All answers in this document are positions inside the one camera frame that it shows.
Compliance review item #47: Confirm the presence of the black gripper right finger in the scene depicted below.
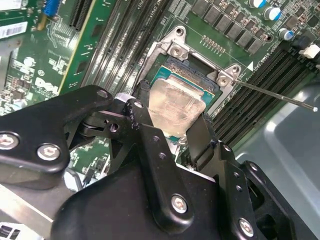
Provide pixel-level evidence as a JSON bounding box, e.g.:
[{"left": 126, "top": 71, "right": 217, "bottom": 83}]
[{"left": 186, "top": 115, "right": 320, "bottom": 240}]

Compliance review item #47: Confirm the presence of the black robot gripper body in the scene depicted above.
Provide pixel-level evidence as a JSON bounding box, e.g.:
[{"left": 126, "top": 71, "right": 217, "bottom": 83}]
[{"left": 51, "top": 161, "right": 227, "bottom": 240}]

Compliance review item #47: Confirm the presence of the thin metal locking lever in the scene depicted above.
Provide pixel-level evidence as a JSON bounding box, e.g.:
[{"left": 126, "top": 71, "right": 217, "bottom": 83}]
[{"left": 231, "top": 78, "right": 319, "bottom": 112}]

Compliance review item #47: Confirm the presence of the silver-topped CPU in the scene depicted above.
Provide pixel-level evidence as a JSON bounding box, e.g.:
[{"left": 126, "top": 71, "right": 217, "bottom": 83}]
[{"left": 147, "top": 65, "right": 216, "bottom": 139}]

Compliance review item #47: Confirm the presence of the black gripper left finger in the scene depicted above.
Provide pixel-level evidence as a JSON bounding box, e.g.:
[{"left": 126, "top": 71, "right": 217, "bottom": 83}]
[{"left": 0, "top": 79, "right": 196, "bottom": 233}]

